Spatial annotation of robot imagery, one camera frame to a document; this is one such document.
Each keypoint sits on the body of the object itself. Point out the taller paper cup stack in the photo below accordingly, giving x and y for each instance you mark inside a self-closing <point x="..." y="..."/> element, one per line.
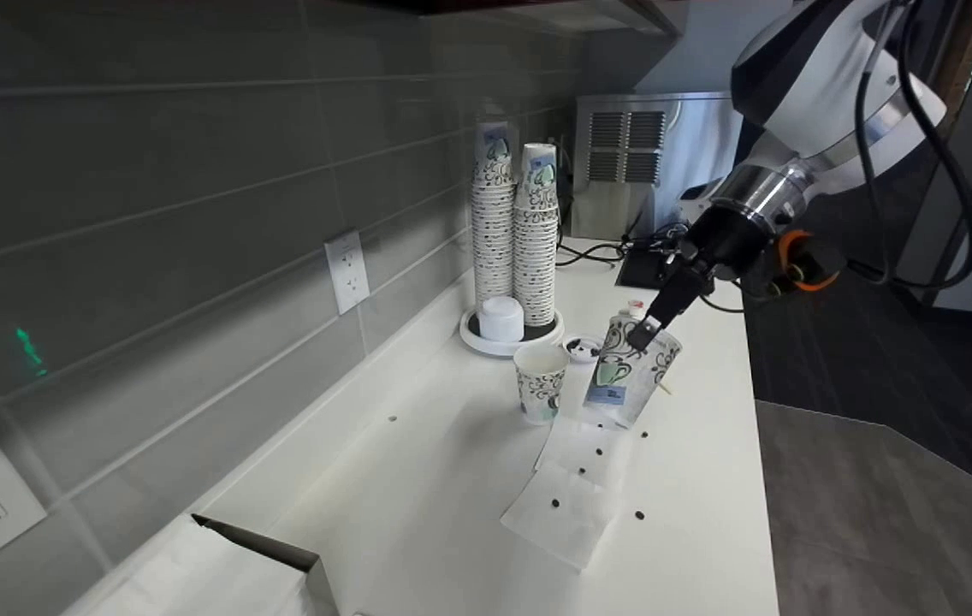
<point x="494" y="217"/>

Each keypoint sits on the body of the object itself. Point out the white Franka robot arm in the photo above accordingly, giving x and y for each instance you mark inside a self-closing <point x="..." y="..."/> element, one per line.
<point x="805" y="70"/>

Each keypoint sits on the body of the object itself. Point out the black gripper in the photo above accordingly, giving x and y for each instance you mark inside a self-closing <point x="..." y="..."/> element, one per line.
<point x="730" y="243"/>

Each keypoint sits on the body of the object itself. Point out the patterned paper cup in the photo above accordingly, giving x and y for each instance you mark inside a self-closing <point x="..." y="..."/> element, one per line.
<point x="624" y="376"/>
<point x="542" y="388"/>

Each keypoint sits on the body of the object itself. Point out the shorter paper cup stack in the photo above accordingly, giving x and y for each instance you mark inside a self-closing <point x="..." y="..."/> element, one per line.
<point x="534" y="242"/>

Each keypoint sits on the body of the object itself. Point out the grey napkin dispenser box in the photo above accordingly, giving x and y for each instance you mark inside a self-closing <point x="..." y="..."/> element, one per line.
<point x="223" y="577"/>

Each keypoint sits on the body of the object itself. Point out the white cabinet with window panes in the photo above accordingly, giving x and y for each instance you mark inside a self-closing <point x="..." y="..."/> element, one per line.
<point x="599" y="157"/>

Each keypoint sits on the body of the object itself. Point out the stack of white lids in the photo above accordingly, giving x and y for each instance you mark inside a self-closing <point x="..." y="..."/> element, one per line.
<point x="499" y="318"/>

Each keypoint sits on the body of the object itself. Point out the white paper towel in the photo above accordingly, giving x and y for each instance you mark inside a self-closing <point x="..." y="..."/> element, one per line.
<point x="566" y="525"/>

